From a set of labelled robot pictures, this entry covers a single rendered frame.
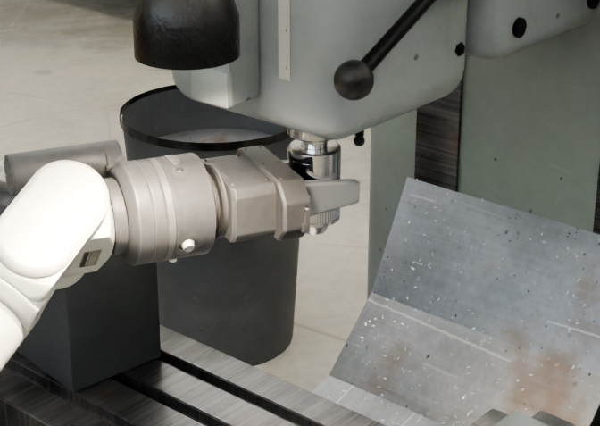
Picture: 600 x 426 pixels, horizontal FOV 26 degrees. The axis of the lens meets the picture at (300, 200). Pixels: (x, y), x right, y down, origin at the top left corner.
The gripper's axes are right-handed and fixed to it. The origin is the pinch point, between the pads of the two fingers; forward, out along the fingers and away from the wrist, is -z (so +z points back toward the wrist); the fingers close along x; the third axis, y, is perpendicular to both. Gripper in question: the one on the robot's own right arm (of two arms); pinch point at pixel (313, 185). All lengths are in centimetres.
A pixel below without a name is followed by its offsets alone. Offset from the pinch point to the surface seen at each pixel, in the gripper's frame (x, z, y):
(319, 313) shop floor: 189, -92, 121
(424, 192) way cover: 27.1, -27.4, 15.1
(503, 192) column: 18.2, -32.5, 12.6
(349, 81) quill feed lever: -16.9, 5.3, -15.1
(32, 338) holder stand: 31.6, 19.5, 27.2
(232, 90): -7.1, 10.5, -12.1
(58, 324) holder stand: 25.9, 17.8, 23.0
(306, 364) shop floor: 165, -77, 122
